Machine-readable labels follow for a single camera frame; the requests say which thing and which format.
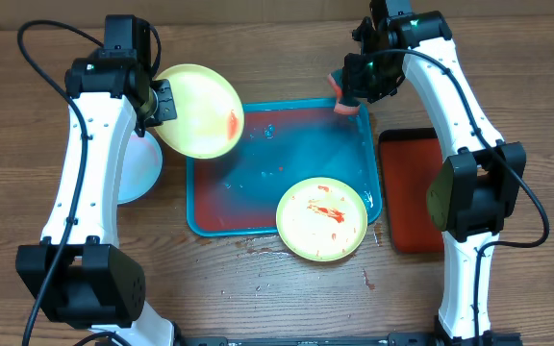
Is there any red and black sponge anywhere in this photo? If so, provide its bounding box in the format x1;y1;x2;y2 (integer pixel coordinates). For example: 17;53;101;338
327;69;361;115

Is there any yellow-green plate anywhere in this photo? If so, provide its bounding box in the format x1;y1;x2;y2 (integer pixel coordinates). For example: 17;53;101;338
156;63;244;159
276;177;367;262

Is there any light blue plate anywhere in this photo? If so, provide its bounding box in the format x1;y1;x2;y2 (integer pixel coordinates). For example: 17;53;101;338
117;132;163;205

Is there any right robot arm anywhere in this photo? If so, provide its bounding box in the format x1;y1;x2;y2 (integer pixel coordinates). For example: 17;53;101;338
329;0;526;345

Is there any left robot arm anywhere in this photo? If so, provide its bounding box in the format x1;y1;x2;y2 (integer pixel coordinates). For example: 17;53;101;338
15;14;183;346

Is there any black red-lined tray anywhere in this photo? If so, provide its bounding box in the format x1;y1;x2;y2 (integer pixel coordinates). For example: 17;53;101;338
378;128;443;254

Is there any teal plastic tray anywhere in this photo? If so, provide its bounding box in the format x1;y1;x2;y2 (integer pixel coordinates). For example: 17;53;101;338
187;98;382;237

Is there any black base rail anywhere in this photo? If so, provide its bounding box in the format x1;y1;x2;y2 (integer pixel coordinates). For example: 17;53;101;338
180;332;523;346

